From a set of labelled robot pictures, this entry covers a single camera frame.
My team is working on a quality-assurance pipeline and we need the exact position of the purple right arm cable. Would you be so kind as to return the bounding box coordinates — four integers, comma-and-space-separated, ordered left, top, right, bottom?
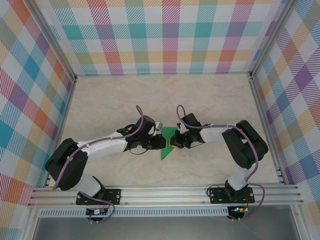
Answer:
176, 104, 266, 222

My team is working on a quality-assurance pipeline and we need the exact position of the slotted grey cable duct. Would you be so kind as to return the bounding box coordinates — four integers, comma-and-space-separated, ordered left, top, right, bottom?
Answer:
38, 208, 230, 218

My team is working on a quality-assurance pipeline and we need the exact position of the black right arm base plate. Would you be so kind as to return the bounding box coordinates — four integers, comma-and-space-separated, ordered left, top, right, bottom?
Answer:
208, 187, 255, 205

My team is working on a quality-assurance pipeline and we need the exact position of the grey metal shelf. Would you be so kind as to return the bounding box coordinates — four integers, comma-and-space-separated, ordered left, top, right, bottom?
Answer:
32, 216, 302, 240

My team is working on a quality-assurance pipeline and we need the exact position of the green paper sheet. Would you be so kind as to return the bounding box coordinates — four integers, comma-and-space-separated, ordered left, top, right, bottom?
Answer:
159, 126, 181, 161

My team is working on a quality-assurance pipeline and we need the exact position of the small black circuit board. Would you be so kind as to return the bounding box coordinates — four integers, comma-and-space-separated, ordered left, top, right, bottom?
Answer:
86, 208, 110, 216

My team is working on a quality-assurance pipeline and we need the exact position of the aluminium corner post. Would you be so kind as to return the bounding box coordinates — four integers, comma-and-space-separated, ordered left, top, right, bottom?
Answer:
24, 0, 78, 83
248, 0, 301, 80

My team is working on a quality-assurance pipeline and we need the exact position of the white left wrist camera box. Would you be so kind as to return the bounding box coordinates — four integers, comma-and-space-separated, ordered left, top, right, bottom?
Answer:
153, 120, 165, 133

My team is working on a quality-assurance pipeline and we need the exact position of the long aluminium mounting rail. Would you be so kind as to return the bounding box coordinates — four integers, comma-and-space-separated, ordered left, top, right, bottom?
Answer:
27, 184, 305, 208

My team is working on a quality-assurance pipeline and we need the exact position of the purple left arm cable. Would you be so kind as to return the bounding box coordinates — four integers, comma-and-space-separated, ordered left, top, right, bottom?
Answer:
52, 105, 145, 224

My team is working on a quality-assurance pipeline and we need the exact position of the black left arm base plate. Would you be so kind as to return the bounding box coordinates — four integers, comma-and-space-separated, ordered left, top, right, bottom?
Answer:
76, 188, 122, 206

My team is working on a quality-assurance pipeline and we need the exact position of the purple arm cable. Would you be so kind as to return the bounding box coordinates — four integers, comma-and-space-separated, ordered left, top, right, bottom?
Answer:
52, 105, 145, 224
176, 104, 266, 222

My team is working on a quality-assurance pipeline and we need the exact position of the aluminium side rail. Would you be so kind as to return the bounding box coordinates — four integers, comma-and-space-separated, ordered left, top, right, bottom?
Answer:
248, 73, 287, 186
43, 77, 78, 188

